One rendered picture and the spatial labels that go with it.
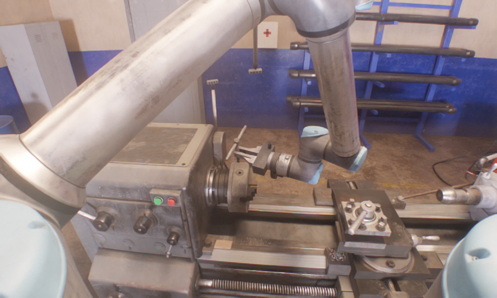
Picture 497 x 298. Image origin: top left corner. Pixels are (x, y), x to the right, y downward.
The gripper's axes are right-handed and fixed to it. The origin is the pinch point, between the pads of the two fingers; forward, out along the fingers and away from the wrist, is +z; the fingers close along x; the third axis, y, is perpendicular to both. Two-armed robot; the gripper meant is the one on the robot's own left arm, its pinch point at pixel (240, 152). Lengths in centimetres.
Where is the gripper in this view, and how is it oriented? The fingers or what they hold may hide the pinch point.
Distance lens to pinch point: 106.2
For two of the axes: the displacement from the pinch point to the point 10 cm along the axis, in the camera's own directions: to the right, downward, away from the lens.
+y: -0.8, -6.9, -7.2
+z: -9.1, -2.4, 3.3
